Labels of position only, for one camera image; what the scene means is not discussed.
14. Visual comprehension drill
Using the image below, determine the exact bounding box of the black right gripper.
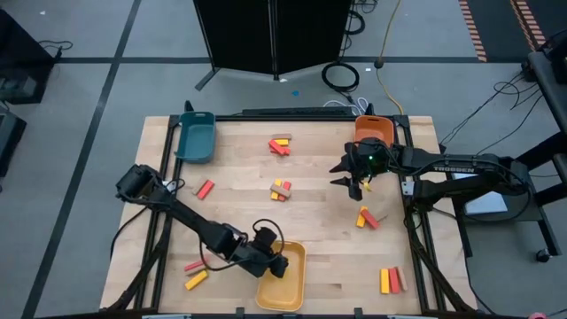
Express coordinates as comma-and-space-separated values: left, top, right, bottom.
329, 140, 395, 201

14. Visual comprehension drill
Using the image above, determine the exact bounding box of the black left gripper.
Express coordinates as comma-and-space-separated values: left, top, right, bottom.
232, 245, 290, 279

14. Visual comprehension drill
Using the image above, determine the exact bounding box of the yellow plastic bin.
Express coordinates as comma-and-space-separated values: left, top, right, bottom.
255, 240, 307, 313

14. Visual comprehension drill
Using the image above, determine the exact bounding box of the orange plastic bin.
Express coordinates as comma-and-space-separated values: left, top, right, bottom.
353, 114, 395, 150

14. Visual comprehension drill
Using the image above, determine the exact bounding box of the black folding room divider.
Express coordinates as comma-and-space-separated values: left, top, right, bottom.
192, 0, 354, 92

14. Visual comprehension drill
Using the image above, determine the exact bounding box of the white paper sheet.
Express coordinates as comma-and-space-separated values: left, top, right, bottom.
451, 171, 509, 216

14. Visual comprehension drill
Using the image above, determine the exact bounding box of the teal plastic bin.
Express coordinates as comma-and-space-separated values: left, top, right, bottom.
174, 110, 217, 165

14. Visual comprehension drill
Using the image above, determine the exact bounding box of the black side stand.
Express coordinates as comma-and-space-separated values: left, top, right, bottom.
442, 130, 567, 262

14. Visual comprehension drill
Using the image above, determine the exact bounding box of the black equipment box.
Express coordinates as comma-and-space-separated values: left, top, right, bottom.
0, 108, 27, 178

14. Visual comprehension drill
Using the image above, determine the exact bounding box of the black equipment cabinet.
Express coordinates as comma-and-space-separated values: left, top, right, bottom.
0, 8, 57, 105

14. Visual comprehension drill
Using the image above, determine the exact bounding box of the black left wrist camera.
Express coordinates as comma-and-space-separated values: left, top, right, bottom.
254, 226, 279, 250

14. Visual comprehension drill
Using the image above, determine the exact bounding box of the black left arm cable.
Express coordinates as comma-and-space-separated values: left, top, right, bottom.
198, 218, 285, 272

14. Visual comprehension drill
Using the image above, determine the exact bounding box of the black aluminium table frame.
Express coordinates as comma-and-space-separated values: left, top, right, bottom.
105, 100, 478, 316

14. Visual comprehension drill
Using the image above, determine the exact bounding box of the white cable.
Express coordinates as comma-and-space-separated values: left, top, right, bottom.
322, 96, 369, 117

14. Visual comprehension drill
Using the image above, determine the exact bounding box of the black coiled cable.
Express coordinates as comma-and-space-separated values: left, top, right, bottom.
343, 0, 377, 36
321, 60, 361, 94

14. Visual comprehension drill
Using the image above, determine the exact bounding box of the yellow extension cable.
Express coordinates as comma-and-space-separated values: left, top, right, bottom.
374, 0, 405, 116

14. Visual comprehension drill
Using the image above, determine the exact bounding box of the black floor cable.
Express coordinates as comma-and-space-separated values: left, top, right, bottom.
438, 70, 546, 156
37, 39, 74, 61

